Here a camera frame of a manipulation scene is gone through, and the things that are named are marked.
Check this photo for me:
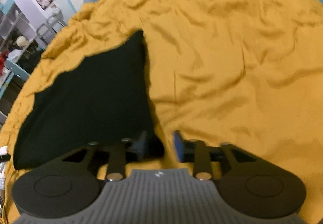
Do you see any black t-shirt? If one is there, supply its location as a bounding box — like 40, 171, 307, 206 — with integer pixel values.
13, 30, 164, 170

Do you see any mustard yellow duvet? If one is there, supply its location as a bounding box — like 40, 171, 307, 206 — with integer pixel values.
1, 0, 322, 223

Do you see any blue wooden chair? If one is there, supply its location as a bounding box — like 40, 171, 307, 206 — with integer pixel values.
0, 59, 29, 98

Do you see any small metal step stool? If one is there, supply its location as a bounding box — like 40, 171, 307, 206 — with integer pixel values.
36, 5, 67, 45

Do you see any red bag on desk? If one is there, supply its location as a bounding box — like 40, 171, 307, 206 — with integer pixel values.
0, 51, 8, 76

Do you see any white desk with shelves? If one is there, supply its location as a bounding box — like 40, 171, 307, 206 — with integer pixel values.
0, 0, 49, 124

